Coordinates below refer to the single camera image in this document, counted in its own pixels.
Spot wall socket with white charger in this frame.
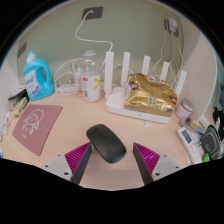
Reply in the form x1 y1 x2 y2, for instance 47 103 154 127
164 17 181 38

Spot dark grey wall socket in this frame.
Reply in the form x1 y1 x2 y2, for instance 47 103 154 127
82 6 104 21

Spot clear plastic bag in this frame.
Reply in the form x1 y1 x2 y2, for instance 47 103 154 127
0 111 13 136

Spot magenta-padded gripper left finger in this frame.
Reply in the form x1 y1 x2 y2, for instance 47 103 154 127
41 142 93 186

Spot mauve mouse pad with drawing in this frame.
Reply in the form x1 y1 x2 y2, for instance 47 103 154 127
11 104 64 157

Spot stack of books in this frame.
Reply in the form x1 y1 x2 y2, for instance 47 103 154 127
7 85 29 111

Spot white router with antennas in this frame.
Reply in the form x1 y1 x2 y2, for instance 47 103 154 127
104 50 188 125

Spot blue detergent bottle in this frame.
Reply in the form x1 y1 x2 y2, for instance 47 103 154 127
22 50 55 102

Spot white cable from wall socket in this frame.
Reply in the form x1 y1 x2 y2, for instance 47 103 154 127
74 9 114 54

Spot white power strip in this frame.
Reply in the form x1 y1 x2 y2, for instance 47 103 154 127
54 83 83 97

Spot beige cardboard box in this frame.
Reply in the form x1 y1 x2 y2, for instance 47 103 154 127
12 97 29 118

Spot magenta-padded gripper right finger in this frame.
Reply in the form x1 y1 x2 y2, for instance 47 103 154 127
132 142 183 186

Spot gold foil bag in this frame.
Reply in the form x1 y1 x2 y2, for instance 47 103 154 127
124 72 179 118

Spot small white jar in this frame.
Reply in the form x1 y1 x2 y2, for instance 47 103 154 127
175 98 194 121

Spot white remote control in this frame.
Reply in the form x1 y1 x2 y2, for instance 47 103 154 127
176 126 204 165

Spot black pouch with green trim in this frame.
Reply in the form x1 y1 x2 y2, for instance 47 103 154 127
199 124 224 161

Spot dark grey wall panel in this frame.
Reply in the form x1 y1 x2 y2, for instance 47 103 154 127
17 41 28 58

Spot black computer mouse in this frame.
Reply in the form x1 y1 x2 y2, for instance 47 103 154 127
85 123 127 164

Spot coiled white cables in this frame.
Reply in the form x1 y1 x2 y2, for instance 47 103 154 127
53 58 84 98

